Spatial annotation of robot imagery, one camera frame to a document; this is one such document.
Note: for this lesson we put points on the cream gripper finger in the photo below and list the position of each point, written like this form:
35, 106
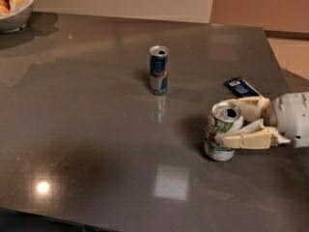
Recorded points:
255, 136
251, 108

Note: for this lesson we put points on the orange fruit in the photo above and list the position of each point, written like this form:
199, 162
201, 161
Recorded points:
4, 10
15, 4

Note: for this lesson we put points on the orange fruit bottom left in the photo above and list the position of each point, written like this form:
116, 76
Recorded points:
4, 10

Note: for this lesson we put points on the white green 7up can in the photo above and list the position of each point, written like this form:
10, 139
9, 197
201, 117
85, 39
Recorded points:
224, 117

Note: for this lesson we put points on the orange fruit lower middle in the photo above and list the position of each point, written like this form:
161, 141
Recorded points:
15, 4

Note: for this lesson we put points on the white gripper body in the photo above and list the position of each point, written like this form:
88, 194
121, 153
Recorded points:
292, 118

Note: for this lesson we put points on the white fruit bowl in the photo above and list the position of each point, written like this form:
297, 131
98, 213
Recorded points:
17, 18

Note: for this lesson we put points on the blue snack wrapper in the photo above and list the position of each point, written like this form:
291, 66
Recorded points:
239, 87

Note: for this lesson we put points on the blue silver Red Bull can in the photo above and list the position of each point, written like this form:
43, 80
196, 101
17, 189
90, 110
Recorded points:
158, 69

